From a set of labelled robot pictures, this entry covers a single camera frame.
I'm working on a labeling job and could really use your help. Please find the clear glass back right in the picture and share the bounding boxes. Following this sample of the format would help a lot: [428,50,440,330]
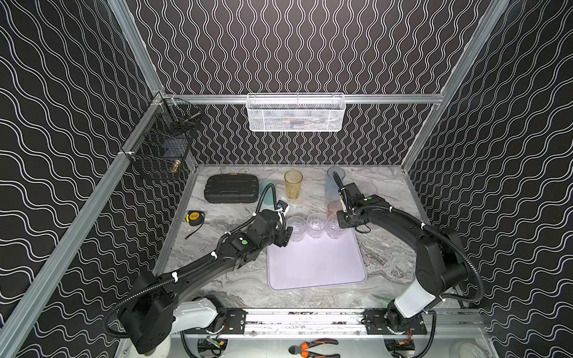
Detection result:
[357,181,378,198]

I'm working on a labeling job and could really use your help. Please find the clear plain glass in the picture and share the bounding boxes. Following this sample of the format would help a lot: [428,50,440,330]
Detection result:
[326,213,344,240]

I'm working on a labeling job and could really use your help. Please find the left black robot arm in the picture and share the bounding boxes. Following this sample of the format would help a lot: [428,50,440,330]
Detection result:
[101,184,292,354]

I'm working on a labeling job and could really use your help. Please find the lavender plastic tray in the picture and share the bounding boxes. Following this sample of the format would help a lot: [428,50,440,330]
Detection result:
[267,230,368,291]

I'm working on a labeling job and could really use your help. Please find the black plastic tool case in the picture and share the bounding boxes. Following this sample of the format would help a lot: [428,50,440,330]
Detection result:
[204,173,259,204]

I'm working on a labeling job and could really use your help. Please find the clear faceted glass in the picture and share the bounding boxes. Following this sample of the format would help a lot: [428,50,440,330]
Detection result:
[307,213,327,239]

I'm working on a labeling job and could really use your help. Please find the white wire mesh basket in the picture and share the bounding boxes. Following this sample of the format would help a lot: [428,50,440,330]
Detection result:
[246,92,346,132]

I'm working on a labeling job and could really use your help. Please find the tall blue plastic cup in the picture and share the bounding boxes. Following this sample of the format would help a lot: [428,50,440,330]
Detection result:
[325,166,346,202]

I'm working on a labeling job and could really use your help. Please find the white round object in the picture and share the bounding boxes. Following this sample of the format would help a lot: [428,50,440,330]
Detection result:
[450,342,489,358]

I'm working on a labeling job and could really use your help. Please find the small pink plastic cup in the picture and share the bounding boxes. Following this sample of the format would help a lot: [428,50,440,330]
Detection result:
[327,201,343,217]

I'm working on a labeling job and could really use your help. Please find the tall yellow plastic cup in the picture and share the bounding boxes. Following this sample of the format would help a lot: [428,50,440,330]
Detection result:
[284,169,304,200]

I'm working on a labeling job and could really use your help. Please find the yellow black tape measure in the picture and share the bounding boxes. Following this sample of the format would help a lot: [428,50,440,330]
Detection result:
[184,210,205,240]

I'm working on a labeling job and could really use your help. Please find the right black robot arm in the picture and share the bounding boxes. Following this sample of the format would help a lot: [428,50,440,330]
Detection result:
[333,172,484,334]

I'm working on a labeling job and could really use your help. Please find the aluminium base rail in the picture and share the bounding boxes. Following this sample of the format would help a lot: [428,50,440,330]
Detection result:
[172,302,484,339]

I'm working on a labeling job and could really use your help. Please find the orange black pliers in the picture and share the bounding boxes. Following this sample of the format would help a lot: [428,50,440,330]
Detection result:
[288,338,340,358]

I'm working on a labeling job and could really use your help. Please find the black wire basket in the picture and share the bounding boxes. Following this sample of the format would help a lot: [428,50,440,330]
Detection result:
[122,91,203,182]

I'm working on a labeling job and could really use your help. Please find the teal textured plastic cup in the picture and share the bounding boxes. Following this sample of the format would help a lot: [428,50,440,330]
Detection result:
[259,179,276,206]

